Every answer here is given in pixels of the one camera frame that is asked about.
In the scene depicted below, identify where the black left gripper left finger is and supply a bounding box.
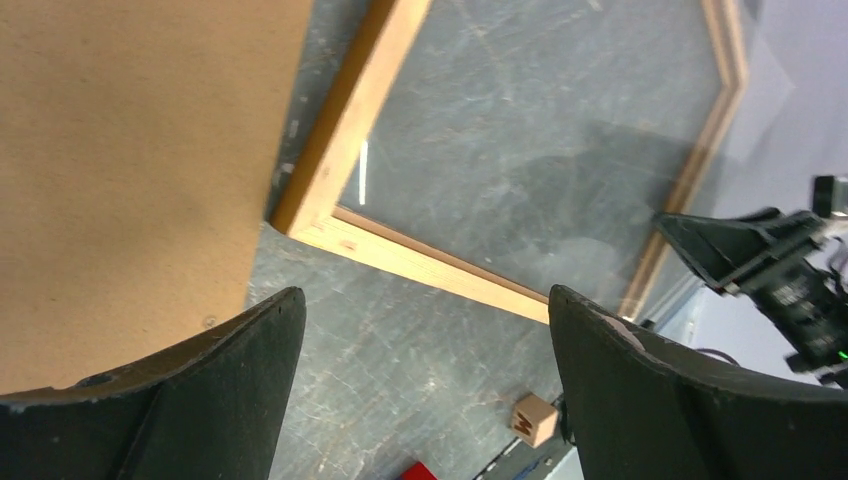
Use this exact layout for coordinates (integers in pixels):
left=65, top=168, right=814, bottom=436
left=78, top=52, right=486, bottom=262
left=1, top=287, right=306, bottom=479

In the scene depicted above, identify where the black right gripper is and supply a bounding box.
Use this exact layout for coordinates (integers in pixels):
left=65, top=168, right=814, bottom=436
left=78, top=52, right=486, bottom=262
left=654, top=207, right=847, bottom=388

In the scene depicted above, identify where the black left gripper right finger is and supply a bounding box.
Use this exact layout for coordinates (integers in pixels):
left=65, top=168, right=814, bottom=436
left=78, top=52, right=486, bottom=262
left=548, top=285, right=847, bottom=479

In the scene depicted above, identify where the wooden picture frame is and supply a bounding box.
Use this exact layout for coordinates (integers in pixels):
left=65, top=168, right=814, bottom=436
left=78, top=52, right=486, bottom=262
left=270, top=1, right=754, bottom=322

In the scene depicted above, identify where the small wooden cube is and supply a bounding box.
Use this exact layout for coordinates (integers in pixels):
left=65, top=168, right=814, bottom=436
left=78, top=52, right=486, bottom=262
left=509, top=393, right=560, bottom=448

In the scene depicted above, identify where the purple red block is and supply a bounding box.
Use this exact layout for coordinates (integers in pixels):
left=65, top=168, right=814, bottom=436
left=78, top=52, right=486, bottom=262
left=396, top=462, right=438, bottom=480

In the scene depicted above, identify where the brown backing board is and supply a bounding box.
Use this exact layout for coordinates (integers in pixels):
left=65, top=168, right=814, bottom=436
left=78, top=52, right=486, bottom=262
left=1, top=1, right=312, bottom=393

